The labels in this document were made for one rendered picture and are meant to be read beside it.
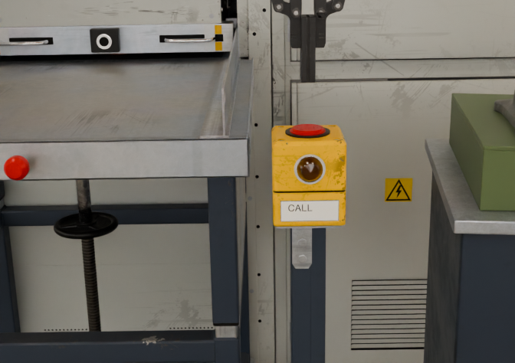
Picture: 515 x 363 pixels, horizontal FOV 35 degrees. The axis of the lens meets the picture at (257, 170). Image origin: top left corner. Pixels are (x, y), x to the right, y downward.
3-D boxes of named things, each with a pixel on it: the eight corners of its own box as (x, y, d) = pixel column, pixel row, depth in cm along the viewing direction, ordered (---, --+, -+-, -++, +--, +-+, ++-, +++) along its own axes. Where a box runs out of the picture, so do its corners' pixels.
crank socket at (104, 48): (119, 53, 171) (117, 28, 169) (90, 53, 171) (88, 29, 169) (121, 50, 173) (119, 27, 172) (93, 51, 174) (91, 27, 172)
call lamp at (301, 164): (326, 187, 87) (326, 156, 86) (294, 188, 87) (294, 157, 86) (325, 183, 88) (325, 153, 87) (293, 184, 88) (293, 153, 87)
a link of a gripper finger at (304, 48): (308, 17, 85) (301, 17, 85) (308, 83, 87) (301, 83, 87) (306, 14, 88) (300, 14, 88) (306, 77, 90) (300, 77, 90)
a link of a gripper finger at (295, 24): (301, 0, 86) (273, 1, 86) (301, 48, 87) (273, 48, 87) (300, -2, 87) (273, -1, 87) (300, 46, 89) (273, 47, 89)
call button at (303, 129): (326, 145, 89) (326, 131, 88) (290, 146, 89) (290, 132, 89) (324, 136, 93) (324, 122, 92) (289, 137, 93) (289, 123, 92)
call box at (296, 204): (346, 229, 90) (347, 139, 87) (273, 230, 90) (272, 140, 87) (339, 204, 97) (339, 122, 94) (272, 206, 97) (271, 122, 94)
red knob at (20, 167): (27, 181, 108) (24, 158, 107) (2, 182, 108) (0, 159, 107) (36, 172, 112) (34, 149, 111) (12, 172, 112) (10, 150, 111)
